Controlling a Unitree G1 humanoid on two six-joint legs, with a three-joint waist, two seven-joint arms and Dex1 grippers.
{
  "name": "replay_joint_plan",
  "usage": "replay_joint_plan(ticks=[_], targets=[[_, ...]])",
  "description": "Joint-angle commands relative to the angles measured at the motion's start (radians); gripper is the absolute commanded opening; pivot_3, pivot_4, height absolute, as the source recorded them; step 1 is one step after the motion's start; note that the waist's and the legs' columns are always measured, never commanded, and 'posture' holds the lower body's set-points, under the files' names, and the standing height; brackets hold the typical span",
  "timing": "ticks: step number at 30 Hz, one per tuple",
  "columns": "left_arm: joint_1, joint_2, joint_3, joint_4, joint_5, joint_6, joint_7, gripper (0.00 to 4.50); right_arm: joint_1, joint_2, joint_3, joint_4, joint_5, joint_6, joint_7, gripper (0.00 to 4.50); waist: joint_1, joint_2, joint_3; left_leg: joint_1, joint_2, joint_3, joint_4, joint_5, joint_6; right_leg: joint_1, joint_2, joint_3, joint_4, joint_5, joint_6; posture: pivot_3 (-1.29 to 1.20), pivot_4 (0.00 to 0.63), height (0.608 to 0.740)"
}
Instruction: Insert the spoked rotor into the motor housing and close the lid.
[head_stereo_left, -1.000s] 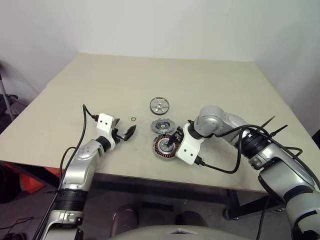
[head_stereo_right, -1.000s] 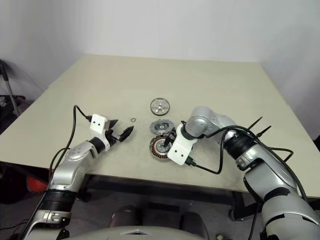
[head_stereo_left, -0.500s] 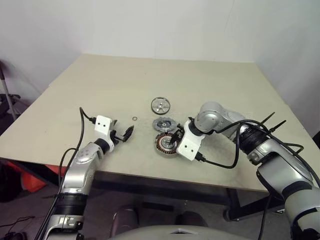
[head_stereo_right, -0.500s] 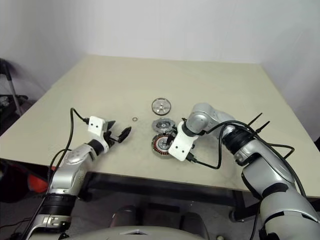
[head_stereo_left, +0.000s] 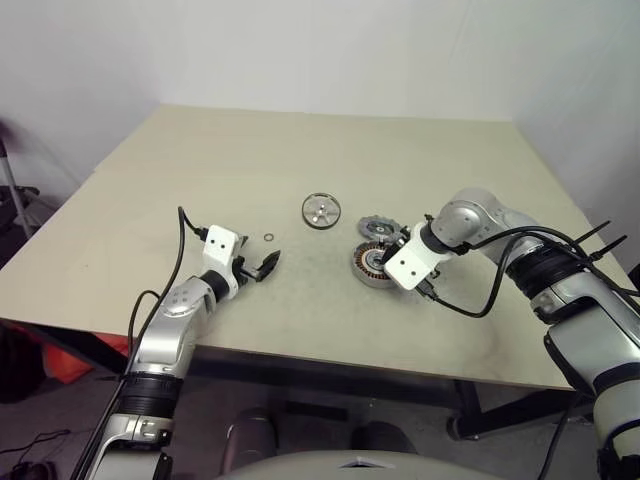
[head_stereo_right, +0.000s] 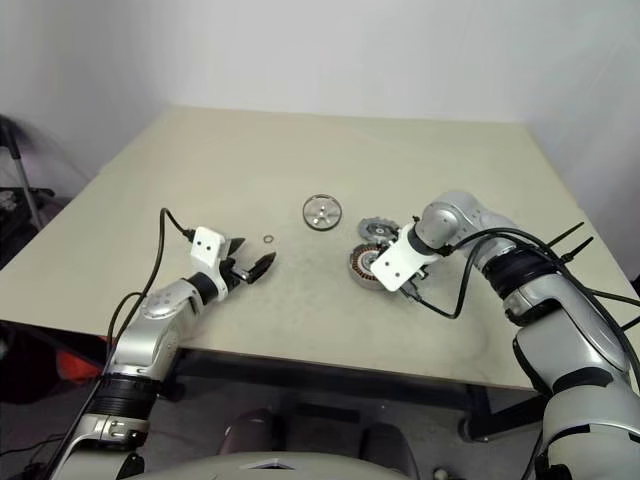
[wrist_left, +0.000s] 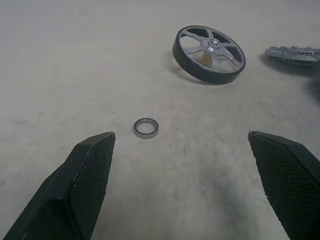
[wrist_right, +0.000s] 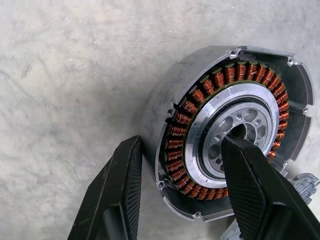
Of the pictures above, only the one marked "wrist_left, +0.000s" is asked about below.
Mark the small steel bearing ring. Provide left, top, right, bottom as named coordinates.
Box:
left=133, top=117, right=160, bottom=138

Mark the spoked rotor with black rim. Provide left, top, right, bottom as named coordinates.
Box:
left=171, top=24, right=247, bottom=85

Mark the grey toothed motor lid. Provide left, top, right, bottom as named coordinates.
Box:
left=264, top=45, right=320, bottom=66

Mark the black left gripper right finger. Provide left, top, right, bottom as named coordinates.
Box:
left=247, top=130, right=320, bottom=240

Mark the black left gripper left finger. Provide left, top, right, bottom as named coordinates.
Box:
left=1, top=131, right=116, bottom=240

